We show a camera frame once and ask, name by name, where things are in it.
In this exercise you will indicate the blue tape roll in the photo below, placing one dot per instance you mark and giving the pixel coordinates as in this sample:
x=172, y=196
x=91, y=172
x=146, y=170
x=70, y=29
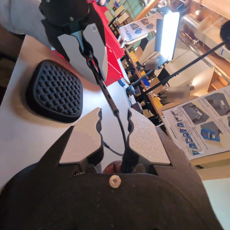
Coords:
x=122, y=82

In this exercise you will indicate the dark grey usb hub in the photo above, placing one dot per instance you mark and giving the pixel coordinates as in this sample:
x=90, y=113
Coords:
x=107, y=93

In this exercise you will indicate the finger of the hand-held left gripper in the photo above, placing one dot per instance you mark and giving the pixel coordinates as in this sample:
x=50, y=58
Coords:
x=75, y=53
x=98, y=48

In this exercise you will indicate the printed instruction sheet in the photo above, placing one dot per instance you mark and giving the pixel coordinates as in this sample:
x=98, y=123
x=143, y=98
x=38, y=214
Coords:
x=201, y=125
x=136, y=29

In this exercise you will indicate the rectangular light panel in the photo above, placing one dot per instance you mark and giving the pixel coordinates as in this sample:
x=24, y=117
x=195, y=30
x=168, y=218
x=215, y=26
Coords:
x=169, y=34

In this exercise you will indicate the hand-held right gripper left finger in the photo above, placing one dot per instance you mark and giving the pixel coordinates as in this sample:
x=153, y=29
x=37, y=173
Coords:
x=84, y=142

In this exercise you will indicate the small grey device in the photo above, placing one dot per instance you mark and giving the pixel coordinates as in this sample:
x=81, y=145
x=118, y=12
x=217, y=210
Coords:
x=133, y=90

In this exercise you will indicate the red plastic bin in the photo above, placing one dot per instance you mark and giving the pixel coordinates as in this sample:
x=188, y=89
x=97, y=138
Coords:
x=113, y=53

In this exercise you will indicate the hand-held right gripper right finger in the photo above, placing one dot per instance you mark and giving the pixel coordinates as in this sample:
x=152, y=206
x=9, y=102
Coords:
x=147, y=142

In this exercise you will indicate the black textured pad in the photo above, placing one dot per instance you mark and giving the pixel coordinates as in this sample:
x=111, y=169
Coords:
x=55, y=91

